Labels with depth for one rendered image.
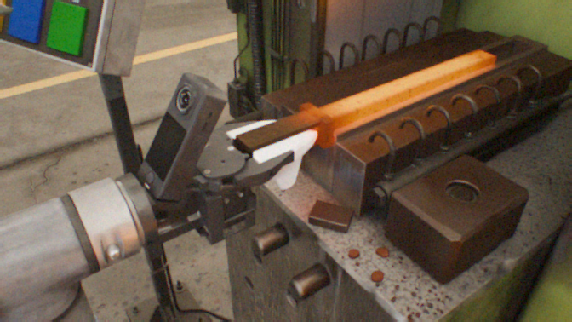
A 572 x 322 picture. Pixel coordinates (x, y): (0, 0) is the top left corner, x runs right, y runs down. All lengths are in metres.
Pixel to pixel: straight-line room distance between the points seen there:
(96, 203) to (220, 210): 0.11
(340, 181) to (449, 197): 0.12
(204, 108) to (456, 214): 0.25
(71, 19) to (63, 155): 1.60
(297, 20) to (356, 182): 0.34
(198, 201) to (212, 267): 1.24
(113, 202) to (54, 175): 1.86
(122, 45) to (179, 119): 0.41
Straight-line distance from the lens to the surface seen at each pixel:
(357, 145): 0.52
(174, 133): 0.43
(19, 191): 2.26
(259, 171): 0.45
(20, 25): 0.92
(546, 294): 0.63
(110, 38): 0.81
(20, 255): 0.42
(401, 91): 0.60
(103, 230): 0.42
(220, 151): 0.47
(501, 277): 0.54
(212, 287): 1.65
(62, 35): 0.84
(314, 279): 0.53
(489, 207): 0.50
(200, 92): 0.41
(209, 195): 0.45
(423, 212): 0.47
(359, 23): 0.80
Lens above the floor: 1.29
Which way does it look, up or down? 37 degrees down
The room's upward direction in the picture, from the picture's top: straight up
